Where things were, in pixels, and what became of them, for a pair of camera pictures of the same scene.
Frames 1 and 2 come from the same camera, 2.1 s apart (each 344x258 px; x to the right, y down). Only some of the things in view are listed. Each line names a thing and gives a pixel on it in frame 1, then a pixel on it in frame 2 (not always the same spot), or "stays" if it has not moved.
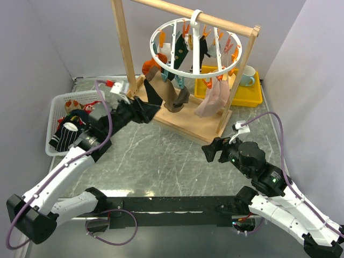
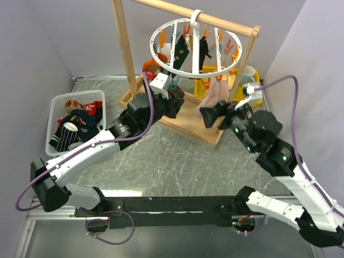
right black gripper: [217, 144] to [209, 114]
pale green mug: [247, 79] stays
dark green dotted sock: [181, 51] stays
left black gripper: [142, 112] to [167, 102]
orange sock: [152, 63] stays
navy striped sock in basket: [63, 138] stays
